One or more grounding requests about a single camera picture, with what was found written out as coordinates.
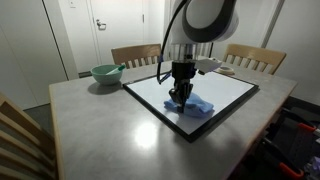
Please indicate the white door with round knob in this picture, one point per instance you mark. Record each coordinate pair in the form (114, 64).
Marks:
(255, 26)

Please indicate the white marker with green cap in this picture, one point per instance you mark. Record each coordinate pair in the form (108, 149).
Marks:
(120, 68)

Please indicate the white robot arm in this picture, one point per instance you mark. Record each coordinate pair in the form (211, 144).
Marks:
(206, 13)

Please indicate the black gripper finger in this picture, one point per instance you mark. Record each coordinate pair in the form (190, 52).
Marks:
(187, 95)
(176, 95)

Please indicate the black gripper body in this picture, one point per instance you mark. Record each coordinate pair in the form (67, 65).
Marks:
(183, 72)

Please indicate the beige masking tape roll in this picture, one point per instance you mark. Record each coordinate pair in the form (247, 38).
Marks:
(229, 71)

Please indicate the wooden slat-back chair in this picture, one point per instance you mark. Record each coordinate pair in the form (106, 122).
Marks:
(136, 51)
(253, 51)
(20, 123)

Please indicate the mint green bowl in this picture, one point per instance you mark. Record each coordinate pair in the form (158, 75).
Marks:
(103, 78)

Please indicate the small white wall plate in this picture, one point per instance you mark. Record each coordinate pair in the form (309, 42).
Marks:
(72, 3)

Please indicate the blue cloth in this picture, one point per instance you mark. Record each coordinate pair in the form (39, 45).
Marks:
(200, 106)

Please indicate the black framed whiteboard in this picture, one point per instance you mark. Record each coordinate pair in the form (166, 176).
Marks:
(226, 90)

